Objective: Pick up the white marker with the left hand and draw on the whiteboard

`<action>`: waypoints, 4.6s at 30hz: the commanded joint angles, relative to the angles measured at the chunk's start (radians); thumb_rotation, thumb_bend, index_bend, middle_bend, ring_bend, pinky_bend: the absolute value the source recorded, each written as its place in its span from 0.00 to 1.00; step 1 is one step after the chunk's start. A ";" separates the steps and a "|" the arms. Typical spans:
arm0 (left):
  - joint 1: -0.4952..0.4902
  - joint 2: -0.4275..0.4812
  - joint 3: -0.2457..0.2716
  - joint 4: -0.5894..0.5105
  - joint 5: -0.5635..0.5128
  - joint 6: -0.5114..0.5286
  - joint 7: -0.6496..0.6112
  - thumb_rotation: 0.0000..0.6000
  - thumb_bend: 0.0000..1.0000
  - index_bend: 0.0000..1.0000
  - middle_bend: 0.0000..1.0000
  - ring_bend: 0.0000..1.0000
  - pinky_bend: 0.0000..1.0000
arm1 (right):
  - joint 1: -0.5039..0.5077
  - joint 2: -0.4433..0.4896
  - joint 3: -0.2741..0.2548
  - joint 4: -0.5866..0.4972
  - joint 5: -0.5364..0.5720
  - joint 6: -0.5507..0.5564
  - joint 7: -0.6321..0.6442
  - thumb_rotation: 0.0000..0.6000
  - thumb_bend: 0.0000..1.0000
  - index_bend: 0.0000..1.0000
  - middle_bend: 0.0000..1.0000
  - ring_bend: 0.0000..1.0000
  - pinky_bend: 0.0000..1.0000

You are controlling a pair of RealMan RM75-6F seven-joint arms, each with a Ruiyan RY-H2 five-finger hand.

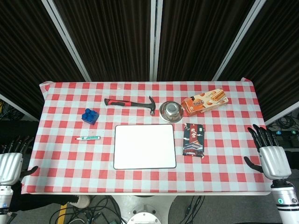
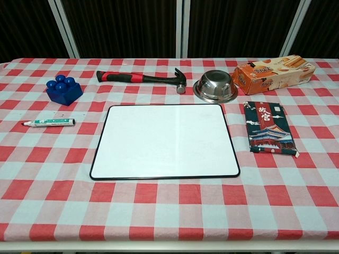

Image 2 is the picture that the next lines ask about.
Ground green marker pen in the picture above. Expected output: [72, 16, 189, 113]
[20, 117, 76, 128]

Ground white board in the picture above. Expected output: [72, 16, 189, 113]
[90, 104, 241, 182]

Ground red white checkered tablecloth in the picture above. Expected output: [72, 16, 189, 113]
[0, 57, 339, 243]

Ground stainless steel bowl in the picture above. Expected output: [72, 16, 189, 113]
[193, 69, 239, 103]

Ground red black claw hammer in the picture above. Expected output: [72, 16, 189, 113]
[96, 67, 188, 94]

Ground dark blue palace print packet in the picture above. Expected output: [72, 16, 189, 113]
[243, 100, 300, 159]

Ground blue toy building block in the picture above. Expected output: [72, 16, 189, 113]
[46, 75, 83, 106]

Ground orange cookie box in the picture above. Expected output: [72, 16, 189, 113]
[231, 55, 316, 95]

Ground grey partition frame post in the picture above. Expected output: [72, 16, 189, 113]
[280, 0, 312, 58]
[175, 0, 189, 59]
[54, 0, 81, 59]

